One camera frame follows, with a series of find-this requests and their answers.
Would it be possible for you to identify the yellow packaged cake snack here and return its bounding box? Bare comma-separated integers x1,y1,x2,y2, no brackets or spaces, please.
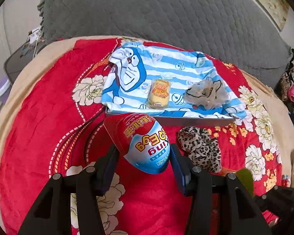
148,79,170,109

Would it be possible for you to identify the red blue surprise egg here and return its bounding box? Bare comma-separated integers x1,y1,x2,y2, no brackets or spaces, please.
103,113,170,174

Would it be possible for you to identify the red floral blanket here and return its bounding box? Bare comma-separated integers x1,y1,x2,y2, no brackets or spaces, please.
0,38,282,234

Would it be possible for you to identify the small red toy figure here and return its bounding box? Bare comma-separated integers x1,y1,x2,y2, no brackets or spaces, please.
281,174,291,187

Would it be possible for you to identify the dark bedside table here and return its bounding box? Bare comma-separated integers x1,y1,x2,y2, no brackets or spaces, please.
4,41,45,85

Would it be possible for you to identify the purple white trash bin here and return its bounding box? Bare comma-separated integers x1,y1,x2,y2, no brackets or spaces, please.
0,76,11,104

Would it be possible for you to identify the blue striped cartoon cloth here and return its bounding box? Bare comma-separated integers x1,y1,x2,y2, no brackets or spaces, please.
101,41,247,119

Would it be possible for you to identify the grey flat box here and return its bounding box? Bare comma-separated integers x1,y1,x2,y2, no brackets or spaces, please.
105,107,235,127

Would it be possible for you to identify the white charger with cable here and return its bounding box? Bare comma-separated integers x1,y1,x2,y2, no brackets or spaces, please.
28,27,43,58

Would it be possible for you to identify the leopard print scrunchie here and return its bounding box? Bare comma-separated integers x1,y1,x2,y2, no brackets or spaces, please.
177,126,222,173

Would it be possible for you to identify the grey quilted headboard cover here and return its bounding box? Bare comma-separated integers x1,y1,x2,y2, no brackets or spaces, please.
37,0,294,87

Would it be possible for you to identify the beige sheer scrunchie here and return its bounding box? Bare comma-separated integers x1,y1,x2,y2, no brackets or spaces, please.
184,77,231,110

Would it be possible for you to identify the green fuzzy hair ring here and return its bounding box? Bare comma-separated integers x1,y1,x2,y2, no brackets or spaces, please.
236,168,255,197

